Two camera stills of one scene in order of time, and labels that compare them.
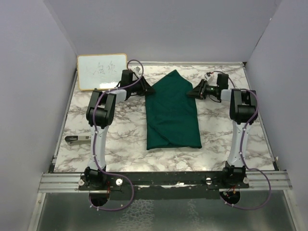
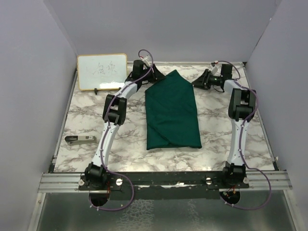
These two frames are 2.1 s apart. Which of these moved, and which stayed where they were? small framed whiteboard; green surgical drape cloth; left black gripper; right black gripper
Moved: right black gripper; left black gripper
Stayed: small framed whiteboard; green surgical drape cloth
